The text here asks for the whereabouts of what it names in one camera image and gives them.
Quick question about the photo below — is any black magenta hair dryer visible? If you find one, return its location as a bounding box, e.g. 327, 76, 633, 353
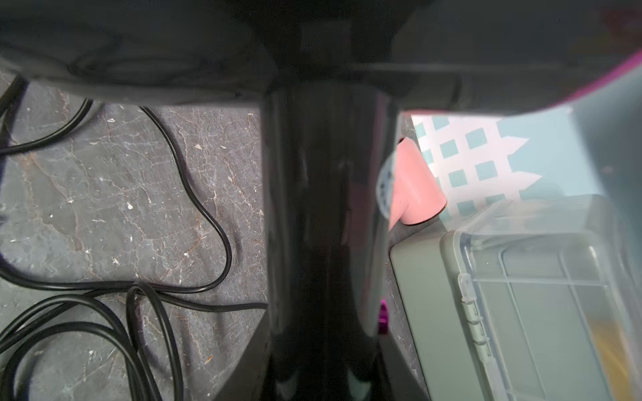
1, 1, 641, 400

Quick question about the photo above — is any green clear-lid storage box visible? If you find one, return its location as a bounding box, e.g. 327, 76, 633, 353
390, 195, 641, 400

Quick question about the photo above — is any pink hair dryer black cord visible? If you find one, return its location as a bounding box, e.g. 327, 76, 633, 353
0, 74, 269, 401

